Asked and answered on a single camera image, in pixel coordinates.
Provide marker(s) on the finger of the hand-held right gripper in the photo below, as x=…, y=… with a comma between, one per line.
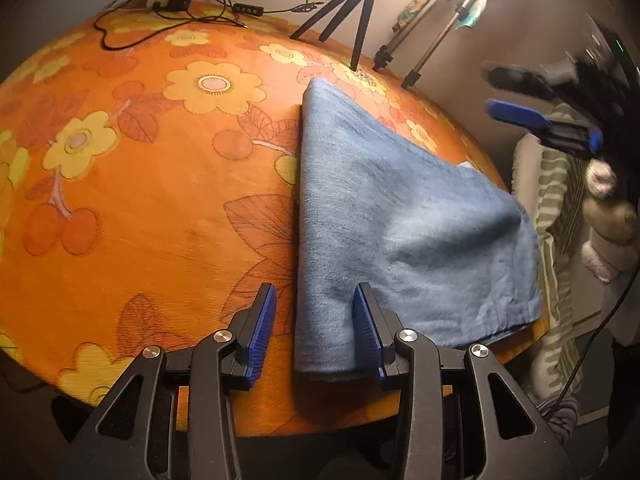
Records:
x=520, y=80
x=520, y=116

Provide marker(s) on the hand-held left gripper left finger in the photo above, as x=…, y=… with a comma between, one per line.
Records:
x=260, y=342

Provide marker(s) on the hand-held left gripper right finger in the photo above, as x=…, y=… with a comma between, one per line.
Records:
x=367, y=337

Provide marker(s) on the blue denim pants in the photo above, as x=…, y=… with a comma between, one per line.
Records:
x=390, y=220

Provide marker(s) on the person's right hand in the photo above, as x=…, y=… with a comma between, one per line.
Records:
x=610, y=217

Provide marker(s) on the silver tripod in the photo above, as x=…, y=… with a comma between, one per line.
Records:
x=440, y=40

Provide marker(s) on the green white striped towel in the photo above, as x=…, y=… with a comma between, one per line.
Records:
x=555, y=200

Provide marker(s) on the black mini tripod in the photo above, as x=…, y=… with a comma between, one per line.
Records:
x=362, y=15

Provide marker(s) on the orange floral tablecloth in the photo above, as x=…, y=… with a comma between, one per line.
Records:
x=150, y=210

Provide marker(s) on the grey cloth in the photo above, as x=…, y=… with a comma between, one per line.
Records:
x=557, y=410

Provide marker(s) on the black inline remote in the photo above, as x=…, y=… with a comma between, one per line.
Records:
x=246, y=8

